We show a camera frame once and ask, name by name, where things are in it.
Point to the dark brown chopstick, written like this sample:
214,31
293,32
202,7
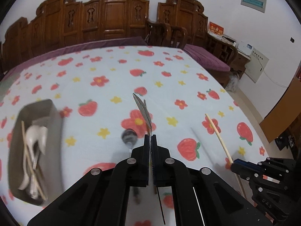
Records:
149,131

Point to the metal spoon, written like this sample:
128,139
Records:
140,106
129,138

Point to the wooden side table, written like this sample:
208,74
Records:
228,54

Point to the strawberry flower tablecloth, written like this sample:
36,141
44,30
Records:
93,93

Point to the light bamboo chopstick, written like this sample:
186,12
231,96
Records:
30,172
227,153

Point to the white ladle spoon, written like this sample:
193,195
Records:
36,134

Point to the carved wooden armchair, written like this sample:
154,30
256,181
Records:
179,22

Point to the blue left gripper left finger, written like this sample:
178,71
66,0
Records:
146,160

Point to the red sign card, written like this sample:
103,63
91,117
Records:
215,30

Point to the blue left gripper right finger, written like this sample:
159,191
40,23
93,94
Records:
155,156

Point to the white wall electrical box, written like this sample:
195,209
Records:
256,66

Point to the white plastic spoon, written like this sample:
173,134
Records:
26,178

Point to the purple seat cushion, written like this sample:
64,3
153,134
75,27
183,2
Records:
205,58

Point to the grey metal tray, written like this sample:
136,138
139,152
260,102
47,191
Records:
42,113

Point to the carved wooden bench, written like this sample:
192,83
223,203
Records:
63,23

